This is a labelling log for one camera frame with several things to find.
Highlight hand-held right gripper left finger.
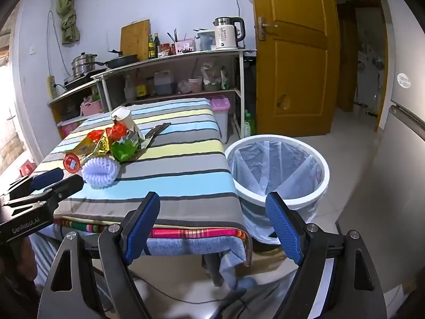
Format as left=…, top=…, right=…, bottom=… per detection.
left=39, top=191, right=162, bottom=319

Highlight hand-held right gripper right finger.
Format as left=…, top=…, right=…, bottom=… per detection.
left=265, top=191, right=387, bottom=319

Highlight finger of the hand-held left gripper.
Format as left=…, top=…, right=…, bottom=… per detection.
left=8, top=174, right=84, bottom=209
left=7, top=168, right=64, bottom=200

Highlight yellow snack packet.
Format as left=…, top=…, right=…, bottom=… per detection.
left=68, top=138, right=100, bottom=157

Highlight white round trash bin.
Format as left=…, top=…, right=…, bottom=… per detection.
left=225, top=135, right=331, bottom=246

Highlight gold foil packet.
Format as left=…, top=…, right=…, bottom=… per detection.
left=84, top=133, right=112, bottom=158

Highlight red plastic bag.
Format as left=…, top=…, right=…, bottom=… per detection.
left=87, top=122, right=129, bottom=144

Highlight crushed white paper cup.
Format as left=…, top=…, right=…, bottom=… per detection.
left=110, top=106, right=146, bottom=140

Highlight white foam fruit net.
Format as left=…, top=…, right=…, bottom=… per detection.
left=81, top=158, right=119, bottom=189

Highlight blue towel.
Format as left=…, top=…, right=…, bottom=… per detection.
left=146, top=236, right=258, bottom=289

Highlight pink storage bin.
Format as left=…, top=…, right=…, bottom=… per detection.
left=57, top=116, right=87, bottom=138

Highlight colourful plaid blanket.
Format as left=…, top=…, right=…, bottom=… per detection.
left=53, top=219, right=248, bottom=240

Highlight clear plastic bin liner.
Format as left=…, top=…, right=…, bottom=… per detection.
left=226, top=140, right=328, bottom=245

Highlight green snack packet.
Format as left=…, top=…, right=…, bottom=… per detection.
left=111, top=136, right=142, bottom=163

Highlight striped tablecloth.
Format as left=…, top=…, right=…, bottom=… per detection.
left=31, top=98, right=248, bottom=236

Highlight pink plastic basket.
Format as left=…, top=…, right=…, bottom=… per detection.
left=80, top=96, right=103, bottom=117

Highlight green and white wrapper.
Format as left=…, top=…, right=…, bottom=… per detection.
left=128, top=129, right=147, bottom=147

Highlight wooden side shelf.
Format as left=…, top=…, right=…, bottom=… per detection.
left=48, top=80, right=110, bottom=138

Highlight dark brown wrapper strip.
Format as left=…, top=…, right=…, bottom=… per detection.
left=143, top=123, right=171, bottom=148

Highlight black induction cooker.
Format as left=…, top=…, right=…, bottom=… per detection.
left=63, top=68, right=108, bottom=90

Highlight green detergent bottle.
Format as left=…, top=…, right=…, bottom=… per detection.
left=244, top=110, right=256, bottom=137

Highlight white plastic bottle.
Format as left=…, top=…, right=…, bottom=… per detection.
left=124, top=75, right=136, bottom=102

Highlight steel steamer pot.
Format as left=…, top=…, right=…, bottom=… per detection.
left=72, top=52, right=98, bottom=77

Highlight yellow label oil bottle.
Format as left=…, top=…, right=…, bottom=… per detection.
left=135, top=76, right=148, bottom=99

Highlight pink-lidded storage box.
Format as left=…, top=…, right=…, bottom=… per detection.
left=207, top=96, right=231, bottom=143

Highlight black frying pan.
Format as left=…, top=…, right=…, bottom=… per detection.
left=104, top=50, right=138, bottom=68

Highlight dark liquid jug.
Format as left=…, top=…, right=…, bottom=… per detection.
left=154, top=70, right=175, bottom=95

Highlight grey refrigerator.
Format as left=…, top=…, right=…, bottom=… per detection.
left=335, top=0, right=425, bottom=286

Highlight green hanging cloth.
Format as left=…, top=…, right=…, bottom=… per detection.
left=56, top=0, right=81, bottom=44

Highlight yellow wooden door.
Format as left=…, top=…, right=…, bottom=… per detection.
left=249, top=0, right=341, bottom=137

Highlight wooden cutting board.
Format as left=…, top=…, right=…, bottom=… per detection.
left=120, top=19, right=151, bottom=61

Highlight white metal kitchen rack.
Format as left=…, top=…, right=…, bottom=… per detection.
left=91, top=48, right=258, bottom=140

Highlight plastic food bags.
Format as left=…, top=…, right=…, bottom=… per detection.
left=200, top=61, right=230, bottom=91

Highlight pink utensil holder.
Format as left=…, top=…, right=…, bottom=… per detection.
left=173, top=39, right=195, bottom=54

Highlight grey water filter jug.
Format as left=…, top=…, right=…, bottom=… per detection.
left=194, top=30, right=216, bottom=51

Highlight white electric kettle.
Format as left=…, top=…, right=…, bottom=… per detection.
left=213, top=16, right=245, bottom=51

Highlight brass door handle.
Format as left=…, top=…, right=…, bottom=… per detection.
left=257, top=16, right=278, bottom=40

